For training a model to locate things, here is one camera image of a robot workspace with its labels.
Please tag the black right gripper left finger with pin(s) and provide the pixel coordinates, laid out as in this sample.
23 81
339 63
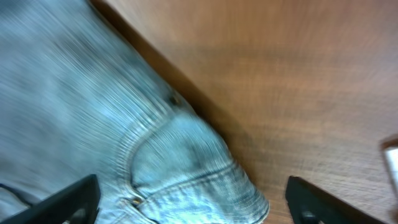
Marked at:
77 203

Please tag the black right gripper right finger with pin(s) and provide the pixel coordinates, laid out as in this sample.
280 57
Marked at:
308 203

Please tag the light blue denim shorts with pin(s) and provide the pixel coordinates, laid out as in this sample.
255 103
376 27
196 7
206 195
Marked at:
78 100

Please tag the blue and white shirt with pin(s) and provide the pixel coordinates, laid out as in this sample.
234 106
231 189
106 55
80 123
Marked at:
389 153

